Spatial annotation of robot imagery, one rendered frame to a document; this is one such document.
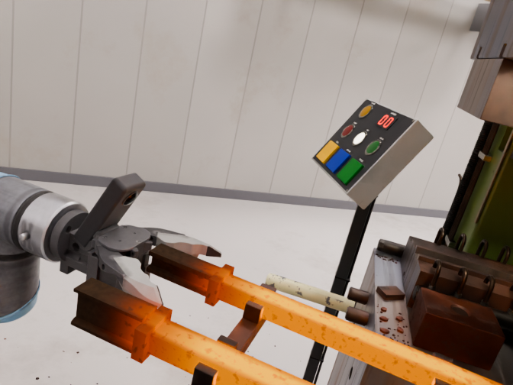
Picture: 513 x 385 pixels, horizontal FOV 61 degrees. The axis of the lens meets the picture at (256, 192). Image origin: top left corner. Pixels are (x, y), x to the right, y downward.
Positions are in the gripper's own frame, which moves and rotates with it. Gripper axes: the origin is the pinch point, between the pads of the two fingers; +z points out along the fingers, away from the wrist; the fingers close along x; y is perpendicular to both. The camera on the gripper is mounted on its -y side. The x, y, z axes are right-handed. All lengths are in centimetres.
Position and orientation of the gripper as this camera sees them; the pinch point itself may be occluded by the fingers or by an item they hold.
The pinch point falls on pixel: (198, 273)
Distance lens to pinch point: 55.6
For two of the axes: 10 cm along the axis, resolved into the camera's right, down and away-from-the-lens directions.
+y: -2.1, 9.2, 3.3
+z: 9.1, 3.1, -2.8
